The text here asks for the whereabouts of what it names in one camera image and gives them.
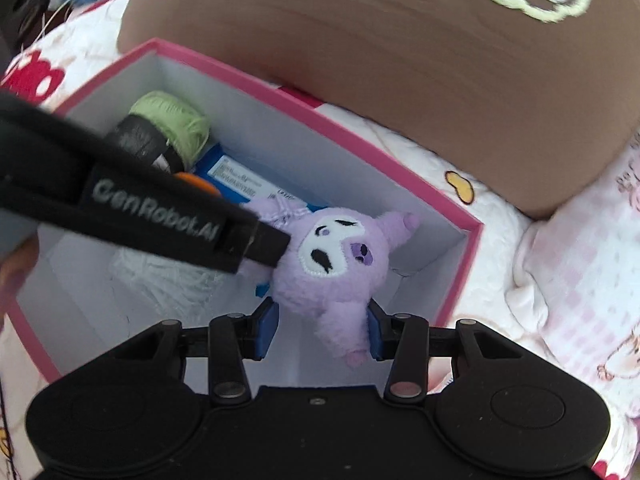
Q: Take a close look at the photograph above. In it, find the blue wet wipes pack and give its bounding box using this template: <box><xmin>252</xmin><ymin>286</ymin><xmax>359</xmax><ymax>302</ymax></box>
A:
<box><xmin>193</xmin><ymin>143</ymin><xmax>326</xmax><ymax>212</ymax></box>

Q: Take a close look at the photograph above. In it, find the purple plush toy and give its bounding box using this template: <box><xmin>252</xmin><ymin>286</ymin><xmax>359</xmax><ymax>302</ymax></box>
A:
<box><xmin>239</xmin><ymin>195</ymin><xmax>421</xmax><ymax>367</ymax></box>

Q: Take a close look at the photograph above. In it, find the clear box of floss picks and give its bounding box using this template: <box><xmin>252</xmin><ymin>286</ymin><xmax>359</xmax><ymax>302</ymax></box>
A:
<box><xmin>111</xmin><ymin>248</ymin><xmax>229</xmax><ymax>313</ymax></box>

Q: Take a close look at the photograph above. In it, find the orange makeup sponge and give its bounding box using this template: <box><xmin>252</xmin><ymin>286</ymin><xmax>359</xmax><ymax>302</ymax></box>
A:
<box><xmin>175</xmin><ymin>172</ymin><xmax>221</xmax><ymax>197</ymax></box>

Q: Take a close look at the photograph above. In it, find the green yarn ball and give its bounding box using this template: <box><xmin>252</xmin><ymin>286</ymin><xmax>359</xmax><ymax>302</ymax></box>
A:
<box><xmin>105</xmin><ymin>91</ymin><xmax>210</xmax><ymax>174</ymax></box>

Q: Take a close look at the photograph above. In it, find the person's left hand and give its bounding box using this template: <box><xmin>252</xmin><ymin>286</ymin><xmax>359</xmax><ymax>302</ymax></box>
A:
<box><xmin>0</xmin><ymin>235</ymin><xmax>39</xmax><ymax>324</ymax></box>

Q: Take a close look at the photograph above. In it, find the pink cardboard box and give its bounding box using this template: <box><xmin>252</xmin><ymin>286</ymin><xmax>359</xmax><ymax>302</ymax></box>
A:
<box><xmin>6</xmin><ymin>40</ymin><xmax>483</xmax><ymax>382</ymax></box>

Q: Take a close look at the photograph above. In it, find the pink checkered cartoon pillow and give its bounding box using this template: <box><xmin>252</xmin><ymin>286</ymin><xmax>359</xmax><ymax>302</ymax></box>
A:
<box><xmin>506</xmin><ymin>136</ymin><xmax>639</xmax><ymax>390</ymax></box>

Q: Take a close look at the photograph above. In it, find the brown embroidered pillow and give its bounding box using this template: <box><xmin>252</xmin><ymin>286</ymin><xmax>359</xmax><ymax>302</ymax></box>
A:
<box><xmin>117</xmin><ymin>0</ymin><xmax>639</xmax><ymax>218</ymax></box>

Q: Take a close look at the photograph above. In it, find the white charging cable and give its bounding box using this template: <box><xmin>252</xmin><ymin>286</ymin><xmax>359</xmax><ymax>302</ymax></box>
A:
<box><xmin>19</xmin><ymin>0</ymin><xmax>122</xmax><ymax>57</ymax></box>

